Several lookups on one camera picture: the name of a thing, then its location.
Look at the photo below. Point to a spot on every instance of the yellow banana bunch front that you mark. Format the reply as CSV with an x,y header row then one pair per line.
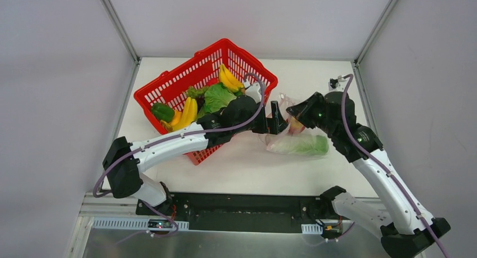
x,y
188,116

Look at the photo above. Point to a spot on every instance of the yellow banana bunch back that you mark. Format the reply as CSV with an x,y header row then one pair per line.
x,y
230,81

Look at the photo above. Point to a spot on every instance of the red apple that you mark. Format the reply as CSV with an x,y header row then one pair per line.
x,y
295,127

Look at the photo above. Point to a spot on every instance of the red plastic shopping basket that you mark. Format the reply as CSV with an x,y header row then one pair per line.
x,y
173,87

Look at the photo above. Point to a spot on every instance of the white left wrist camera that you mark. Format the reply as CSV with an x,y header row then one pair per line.
x,y
254,91

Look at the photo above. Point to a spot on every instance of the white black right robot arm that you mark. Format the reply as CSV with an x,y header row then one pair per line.
x,y
406,228

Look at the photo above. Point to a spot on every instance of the clear zip top bag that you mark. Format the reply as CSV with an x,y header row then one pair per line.
x,y
284,102

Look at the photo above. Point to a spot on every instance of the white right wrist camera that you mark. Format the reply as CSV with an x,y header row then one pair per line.
x,y
338,84

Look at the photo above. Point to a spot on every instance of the green napa cabbage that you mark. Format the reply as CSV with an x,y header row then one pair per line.
x,y
301,145

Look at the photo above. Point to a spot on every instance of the yellow banana bunch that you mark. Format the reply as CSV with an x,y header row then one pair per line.
x,y
230,81
188,116

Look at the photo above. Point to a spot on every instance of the green bell pepper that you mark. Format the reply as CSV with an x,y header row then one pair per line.
x,y
163,112

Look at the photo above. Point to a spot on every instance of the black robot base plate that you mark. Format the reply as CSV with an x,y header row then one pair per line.
x,y
249,212

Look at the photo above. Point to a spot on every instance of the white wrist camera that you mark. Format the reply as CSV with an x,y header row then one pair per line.
x,y
254,91
338,84

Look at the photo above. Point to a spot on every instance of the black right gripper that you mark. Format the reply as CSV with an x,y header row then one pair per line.
x,y
306,109

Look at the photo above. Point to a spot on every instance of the green lettuce leaf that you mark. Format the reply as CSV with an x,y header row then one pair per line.
x,y
217,97

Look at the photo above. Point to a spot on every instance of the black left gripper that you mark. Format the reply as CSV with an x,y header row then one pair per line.
x,y
271,120

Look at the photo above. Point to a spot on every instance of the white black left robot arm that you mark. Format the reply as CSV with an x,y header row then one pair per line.
x,y
125,162

